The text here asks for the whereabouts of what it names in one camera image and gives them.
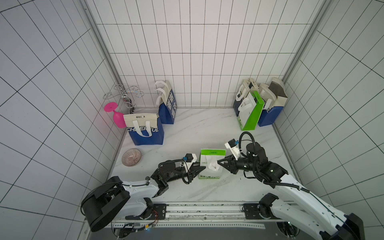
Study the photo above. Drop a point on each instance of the pink plastic goblet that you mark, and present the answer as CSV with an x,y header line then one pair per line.
x,y
118,117

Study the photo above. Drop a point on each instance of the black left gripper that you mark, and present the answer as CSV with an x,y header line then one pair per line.
x,y
192,173

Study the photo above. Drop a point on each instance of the navy beige small bag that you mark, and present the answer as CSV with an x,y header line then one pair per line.
x,y
248,85

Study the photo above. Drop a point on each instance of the large blue beige cheerful bag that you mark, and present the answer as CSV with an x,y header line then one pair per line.
x,y
145,129

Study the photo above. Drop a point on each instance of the green white bag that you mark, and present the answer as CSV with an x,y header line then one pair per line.
x,y
250,111
209,158

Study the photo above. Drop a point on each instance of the glass dish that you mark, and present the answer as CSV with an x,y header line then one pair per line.
x,y
131,157

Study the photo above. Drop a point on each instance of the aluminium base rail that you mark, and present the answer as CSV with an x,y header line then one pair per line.
x,y
199,215

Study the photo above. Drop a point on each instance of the metal wire rack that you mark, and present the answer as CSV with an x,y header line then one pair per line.
x,y
123,94

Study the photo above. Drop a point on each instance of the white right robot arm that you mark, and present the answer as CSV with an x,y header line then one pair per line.
x,y
315,217

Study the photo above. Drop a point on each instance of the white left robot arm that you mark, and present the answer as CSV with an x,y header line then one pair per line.
x,y
115,199

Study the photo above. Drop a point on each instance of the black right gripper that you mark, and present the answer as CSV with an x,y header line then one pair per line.
x,y
234,165

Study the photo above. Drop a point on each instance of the blue beige bag at back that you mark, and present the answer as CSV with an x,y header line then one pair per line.
x,y
166,102

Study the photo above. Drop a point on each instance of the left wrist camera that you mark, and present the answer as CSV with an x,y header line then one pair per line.
x,y
188,161

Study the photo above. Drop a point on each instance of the blue beige takeout bag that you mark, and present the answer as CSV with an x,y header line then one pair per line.
x,y
275,98

